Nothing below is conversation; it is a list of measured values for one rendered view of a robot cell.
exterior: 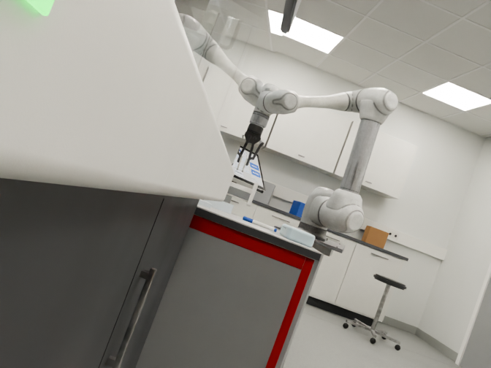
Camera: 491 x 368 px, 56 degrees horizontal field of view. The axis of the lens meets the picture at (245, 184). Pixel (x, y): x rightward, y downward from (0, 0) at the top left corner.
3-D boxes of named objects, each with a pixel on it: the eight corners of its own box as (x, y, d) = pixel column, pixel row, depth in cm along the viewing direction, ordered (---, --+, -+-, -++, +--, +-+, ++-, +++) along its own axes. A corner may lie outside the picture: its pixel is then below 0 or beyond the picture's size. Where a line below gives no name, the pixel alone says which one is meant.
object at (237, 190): (247, 201, 234) (251, 190, 234) (247, 201, 208) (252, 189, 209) (174, 174, 235) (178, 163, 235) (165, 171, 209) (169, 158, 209)
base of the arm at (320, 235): (328, 240, 263) (331, 231, 263) (324, 242, 242) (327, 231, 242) (298, 229, 268) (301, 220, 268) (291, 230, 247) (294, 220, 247)
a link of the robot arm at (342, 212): (337, 231, 248) (364, 241, 228) (313, 224, 240) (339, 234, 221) (379, 93, 246) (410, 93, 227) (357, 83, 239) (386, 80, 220)
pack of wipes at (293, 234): (278, 234, 169) (282, 222, 169) (302, 242, 170) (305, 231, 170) (286, 239, 154) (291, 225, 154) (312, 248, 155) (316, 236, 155)
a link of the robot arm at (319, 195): (316, 225, 264) (329, 189, 264) (335, 234, 248) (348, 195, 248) (294, 219, 257) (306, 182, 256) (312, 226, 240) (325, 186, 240)
